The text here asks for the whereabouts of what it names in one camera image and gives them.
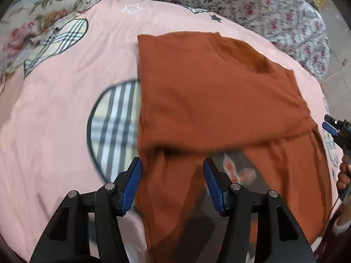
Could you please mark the person's right hand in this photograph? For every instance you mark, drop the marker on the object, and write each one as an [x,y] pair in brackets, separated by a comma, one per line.
[344,174]

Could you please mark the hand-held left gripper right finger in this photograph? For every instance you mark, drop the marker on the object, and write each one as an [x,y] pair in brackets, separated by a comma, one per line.
[212,182]

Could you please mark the white quilt with red flowers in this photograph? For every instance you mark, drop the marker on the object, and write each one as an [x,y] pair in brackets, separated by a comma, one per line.
[246,2]

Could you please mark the pink bedsheet with plaid hearts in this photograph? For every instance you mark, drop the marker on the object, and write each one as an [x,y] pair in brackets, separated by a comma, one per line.
[68,131]

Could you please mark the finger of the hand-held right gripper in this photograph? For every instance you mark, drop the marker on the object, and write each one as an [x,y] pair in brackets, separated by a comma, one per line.
[330,120]
[328,128]

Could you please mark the beige floral pillow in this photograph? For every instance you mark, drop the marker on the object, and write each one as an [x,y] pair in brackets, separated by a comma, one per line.
[30,30]

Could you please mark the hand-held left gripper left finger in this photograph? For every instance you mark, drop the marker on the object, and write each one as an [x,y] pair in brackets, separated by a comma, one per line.
[133,182]

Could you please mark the rust orange knit pants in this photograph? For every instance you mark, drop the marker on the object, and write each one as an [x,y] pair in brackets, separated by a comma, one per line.
[208,98]

